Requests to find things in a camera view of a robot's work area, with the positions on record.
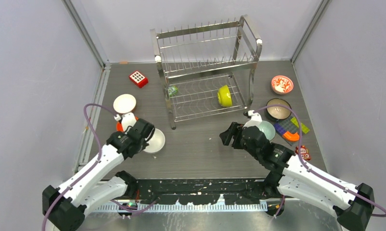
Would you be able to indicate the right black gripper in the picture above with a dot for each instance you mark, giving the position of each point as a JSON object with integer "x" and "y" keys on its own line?
{"x": 235, "y": 128}

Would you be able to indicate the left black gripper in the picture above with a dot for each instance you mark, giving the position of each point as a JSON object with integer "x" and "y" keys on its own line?
{"x": 145, "y": 144}

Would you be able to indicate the yellow bowl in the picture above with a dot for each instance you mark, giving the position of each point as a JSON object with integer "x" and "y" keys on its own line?
{"x": 224, "y": 96}

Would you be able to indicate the dark blue bowl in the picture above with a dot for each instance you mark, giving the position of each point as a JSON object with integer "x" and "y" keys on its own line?
{"x": 277, "y": 113}

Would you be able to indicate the steel two-tier dish rack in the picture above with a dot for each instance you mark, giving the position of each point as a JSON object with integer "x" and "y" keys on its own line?
{"x": 202, "y": 58}

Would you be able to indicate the red white patterned bowl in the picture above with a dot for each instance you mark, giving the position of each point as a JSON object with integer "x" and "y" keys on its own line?
{"x": 282, "y": 85}

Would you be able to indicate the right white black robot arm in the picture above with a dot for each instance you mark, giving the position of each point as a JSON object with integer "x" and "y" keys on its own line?
{"x": 345, "y": 201}

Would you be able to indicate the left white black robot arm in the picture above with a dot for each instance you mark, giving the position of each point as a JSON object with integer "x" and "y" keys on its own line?
{"x": 67, "y": 205}

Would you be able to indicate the white bowl brown outside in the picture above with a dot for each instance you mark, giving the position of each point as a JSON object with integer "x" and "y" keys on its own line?
{"x": 124, "y": 103}

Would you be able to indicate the purple brick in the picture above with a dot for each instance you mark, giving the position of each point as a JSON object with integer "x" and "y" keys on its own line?
{"x": 279, "y": 129}

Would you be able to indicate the red white grid block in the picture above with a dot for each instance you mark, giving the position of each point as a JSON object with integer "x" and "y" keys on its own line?
{"x": 138, "y": 79}

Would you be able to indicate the small green patterned object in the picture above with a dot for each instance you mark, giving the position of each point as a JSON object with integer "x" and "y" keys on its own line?
{"x": 172, "y": 91}

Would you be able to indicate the grey building block plate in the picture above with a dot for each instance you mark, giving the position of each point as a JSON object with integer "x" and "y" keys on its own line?
{"x": 291, "y": 125}

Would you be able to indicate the orange curved toy piece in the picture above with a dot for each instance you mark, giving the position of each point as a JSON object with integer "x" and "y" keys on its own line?
{"x": 292, "y": 137}

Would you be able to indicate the red cartoon toy block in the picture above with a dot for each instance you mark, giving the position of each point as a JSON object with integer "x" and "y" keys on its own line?
{"x": 303, "y": 151}

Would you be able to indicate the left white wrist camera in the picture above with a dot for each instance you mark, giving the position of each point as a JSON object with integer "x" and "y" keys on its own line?
{"x": 127, "y": 120}

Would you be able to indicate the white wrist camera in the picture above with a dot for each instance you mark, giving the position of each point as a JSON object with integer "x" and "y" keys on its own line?
{"x": 127, "y": 120}
{"x": 255, "y": 119}

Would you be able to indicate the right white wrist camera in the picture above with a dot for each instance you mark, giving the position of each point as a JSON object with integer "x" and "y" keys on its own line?
{"x": 255, "y": 119}

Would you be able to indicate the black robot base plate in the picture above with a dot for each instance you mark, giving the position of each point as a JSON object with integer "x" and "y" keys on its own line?
{"x": 235, "y": 191}

